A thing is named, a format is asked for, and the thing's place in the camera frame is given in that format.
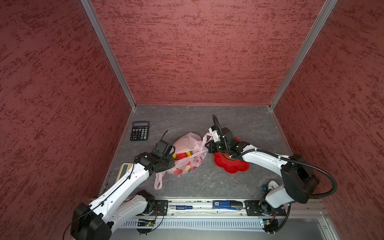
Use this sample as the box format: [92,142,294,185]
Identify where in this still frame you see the aluminium corner post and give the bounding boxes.
[269,0,338,111]
[81,0,137,110]

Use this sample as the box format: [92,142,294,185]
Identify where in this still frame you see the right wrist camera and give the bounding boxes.
[209,126,221,143]

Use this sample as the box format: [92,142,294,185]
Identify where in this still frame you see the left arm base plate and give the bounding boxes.
[150,200,169,216]

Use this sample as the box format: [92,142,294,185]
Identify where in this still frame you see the cream yellow calculator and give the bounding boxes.
[115,163,134,183]

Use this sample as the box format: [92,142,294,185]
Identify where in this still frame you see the perforated metal front rail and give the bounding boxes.
[120,218,265,232]

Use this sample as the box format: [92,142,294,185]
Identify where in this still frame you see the black calculator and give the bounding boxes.
[130,121,150,142]

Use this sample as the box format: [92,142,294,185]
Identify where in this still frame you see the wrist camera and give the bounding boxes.
[152,140,175,159]
[209,126,221,143]

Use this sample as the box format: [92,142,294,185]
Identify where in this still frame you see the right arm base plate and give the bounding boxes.
[244,200,286,217]

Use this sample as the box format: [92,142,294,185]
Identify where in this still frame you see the pink plastic bag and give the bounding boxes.
[154,133,212,190]

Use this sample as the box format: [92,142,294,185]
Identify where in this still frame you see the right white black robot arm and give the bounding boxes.
[206,126,338,216]

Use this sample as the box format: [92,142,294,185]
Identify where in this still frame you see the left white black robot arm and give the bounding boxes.
[67,150,175,240]

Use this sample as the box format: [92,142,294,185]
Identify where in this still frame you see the blue marker pen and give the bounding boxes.
[169,205,193,211]

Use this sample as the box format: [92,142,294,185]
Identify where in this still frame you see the white analog clock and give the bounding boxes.
[262,180,280,193]

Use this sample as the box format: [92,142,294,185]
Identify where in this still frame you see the red flower-shaped plastic bowl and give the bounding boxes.
[212,143,250,174]

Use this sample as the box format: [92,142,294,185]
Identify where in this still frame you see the fake red apple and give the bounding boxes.
[175,153,188,161]

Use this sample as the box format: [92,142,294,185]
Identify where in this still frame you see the right aluminium corner post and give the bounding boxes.
[269,0,338,111]

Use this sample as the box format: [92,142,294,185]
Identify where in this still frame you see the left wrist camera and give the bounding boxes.
[152,140,175,159]

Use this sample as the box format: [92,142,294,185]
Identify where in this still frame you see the left aluminium corner post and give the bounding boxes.
[81,0,137,110]

